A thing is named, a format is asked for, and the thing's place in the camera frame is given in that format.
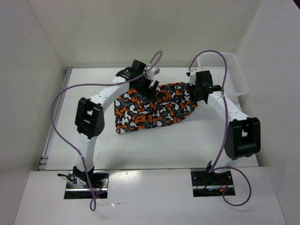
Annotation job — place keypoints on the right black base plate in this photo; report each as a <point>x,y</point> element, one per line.
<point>206,184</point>

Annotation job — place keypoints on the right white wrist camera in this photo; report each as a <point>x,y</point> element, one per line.
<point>191,72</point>

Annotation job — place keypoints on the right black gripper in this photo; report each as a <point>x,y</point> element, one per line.
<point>193,98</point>

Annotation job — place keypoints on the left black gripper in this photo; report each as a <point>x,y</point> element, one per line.
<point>147,92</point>

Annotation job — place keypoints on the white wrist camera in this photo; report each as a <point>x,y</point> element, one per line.
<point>191,72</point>
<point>152,71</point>

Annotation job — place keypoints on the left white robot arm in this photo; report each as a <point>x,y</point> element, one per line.
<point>90,120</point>

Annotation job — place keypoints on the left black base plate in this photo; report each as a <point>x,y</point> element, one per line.
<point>74,189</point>

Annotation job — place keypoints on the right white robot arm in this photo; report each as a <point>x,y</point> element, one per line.
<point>242,136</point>

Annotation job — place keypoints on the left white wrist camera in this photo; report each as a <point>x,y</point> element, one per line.
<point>152,71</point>

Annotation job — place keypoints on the orange camouflage shorts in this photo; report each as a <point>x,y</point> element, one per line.
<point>172,104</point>

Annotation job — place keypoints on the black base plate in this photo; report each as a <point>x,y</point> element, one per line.
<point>74,189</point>
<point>206,184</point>

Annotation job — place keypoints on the white perforated plastic basket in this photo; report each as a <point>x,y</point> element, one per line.
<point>235,82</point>

